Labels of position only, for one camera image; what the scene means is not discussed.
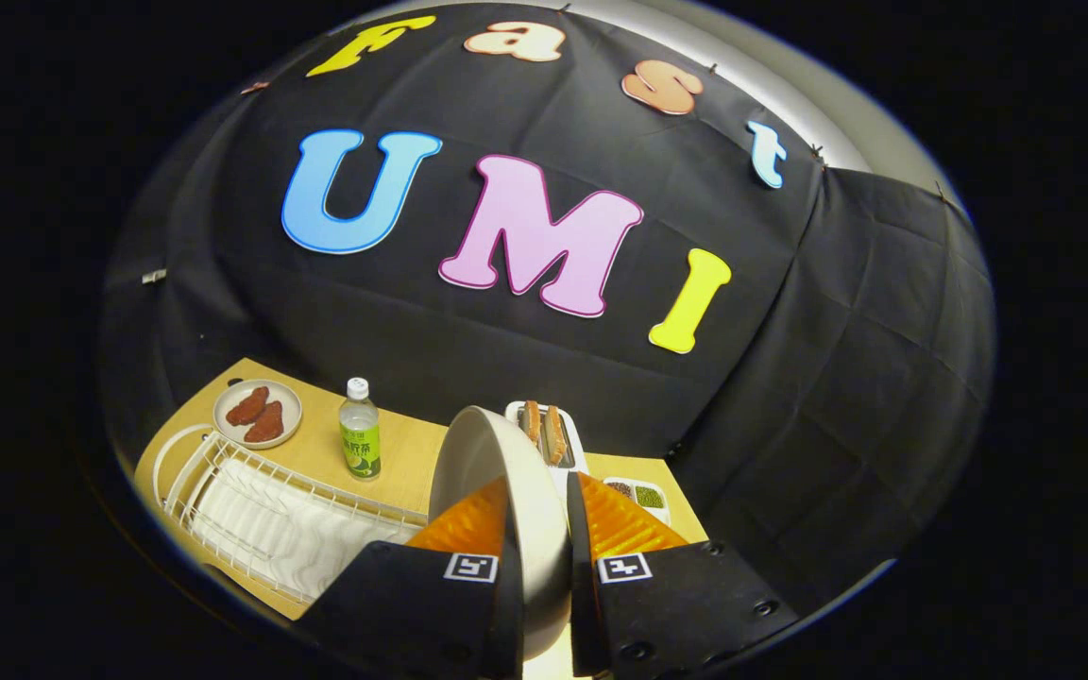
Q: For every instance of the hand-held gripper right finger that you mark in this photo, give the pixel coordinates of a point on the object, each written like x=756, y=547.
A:
x=574, y=538

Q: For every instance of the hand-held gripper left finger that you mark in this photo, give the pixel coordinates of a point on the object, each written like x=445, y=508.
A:
x=412, y=604

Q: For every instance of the large grey plate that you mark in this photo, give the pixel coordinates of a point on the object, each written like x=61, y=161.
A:
x=544, y=510

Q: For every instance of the white divided dish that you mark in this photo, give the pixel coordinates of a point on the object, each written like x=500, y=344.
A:
x=629, y=502

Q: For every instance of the small grey plate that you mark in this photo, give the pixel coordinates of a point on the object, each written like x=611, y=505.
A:
x=287, y=401

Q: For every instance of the pile of brown beans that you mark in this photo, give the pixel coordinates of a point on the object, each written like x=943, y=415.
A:
x=620, y=489

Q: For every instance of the pile of green beans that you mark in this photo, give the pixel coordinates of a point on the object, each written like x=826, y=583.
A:
x=650, y=497

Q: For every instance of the white toaster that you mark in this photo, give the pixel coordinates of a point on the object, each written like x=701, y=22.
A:
x=577, y=449

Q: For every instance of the toast slice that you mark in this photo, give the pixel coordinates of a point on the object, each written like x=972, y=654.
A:
x=555, y=436
x=532, y=421

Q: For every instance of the green label drink bottle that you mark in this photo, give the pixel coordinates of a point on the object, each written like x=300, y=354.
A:
x=360, y=434

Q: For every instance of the brown meat piece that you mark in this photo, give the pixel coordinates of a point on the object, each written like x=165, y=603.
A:
x=264, y=423
x=246, y=406

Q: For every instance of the black backdrop cloth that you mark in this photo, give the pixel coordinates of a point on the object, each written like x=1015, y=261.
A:
x=837, y=331

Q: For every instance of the white clip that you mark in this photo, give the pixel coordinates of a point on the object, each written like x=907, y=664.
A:
x=154, y=277

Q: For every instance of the pink clip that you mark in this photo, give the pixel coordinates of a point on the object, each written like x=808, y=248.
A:
x=256, y=88

